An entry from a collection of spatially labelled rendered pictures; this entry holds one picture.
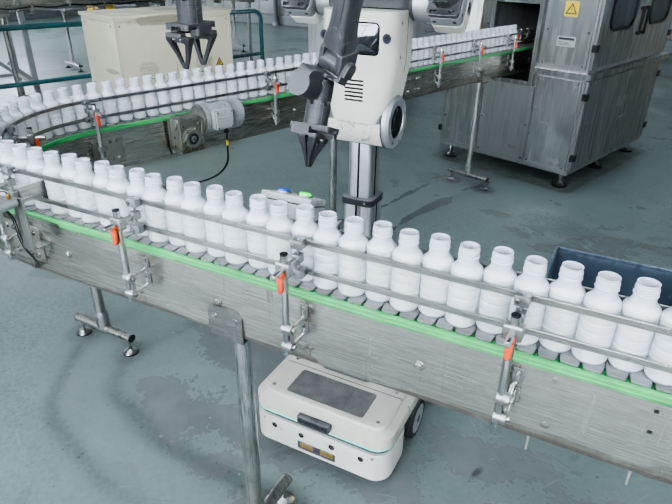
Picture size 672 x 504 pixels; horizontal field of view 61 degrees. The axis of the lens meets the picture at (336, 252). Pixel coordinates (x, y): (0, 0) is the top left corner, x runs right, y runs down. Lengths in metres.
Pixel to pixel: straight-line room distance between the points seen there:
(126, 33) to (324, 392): 3.67
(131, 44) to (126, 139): 2.56
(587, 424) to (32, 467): 1.89
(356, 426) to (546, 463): 0.74
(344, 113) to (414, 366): 0.84
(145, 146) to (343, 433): 1.46
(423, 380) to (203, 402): 1.43
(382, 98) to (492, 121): 3.37
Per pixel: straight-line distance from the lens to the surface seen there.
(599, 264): 1.63
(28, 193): 1.70
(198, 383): 2.57
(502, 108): 4.95
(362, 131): 1.72
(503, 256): 1.05
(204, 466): 2.24
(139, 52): 5.12
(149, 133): 2.62
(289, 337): 1.23
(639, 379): 1.12
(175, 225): 1.41
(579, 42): 4.62
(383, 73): 1.66
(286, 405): 2.07
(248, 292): 1.30
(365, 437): 1.96
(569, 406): 1.14
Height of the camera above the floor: 1.63
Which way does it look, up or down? 28 degrees down
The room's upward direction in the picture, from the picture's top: 1 degrees clockwise
